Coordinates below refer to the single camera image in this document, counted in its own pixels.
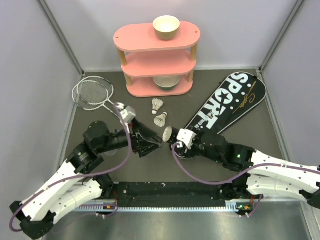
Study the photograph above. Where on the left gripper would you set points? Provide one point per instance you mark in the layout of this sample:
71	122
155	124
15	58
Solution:
142	133

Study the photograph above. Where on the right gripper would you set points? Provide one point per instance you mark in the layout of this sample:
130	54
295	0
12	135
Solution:
189	153

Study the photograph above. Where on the black shuttlecock tube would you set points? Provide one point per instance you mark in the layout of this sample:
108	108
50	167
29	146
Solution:
170	135

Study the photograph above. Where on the white shuttlecock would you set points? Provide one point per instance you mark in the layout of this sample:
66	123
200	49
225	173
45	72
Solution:
160	120
156	105

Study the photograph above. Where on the white shuttlecock top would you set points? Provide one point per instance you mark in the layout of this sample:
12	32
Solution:
156	105

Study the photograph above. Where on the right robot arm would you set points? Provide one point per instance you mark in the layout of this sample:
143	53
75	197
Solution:
257	173

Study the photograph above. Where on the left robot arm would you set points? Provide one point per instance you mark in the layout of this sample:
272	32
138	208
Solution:
75	182

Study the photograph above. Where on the badminton racket lower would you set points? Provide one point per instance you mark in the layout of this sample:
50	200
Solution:
85	100

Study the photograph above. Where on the badminton racket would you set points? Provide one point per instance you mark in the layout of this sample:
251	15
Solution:
100	87
85	100

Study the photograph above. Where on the badminton racket upper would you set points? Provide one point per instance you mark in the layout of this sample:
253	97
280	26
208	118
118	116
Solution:
100	87

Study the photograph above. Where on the green bowl on bottom shelf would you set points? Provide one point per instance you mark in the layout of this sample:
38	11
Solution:
166	83

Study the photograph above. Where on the black racket bag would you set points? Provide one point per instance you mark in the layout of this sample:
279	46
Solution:
237	95

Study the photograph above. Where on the pink three-tier shelf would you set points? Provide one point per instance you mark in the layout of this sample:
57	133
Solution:
144	56

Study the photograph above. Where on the cream bowl on top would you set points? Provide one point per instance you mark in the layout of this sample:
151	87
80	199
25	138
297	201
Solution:
166	27

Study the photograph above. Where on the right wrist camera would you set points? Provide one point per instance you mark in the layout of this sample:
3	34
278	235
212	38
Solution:
185	138

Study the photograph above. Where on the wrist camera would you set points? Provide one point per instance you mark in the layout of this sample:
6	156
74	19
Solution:
185	138
127	113

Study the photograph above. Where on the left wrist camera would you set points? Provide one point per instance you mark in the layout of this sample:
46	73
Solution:
127	113

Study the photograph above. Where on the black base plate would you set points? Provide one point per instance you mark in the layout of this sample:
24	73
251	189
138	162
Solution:
173	195

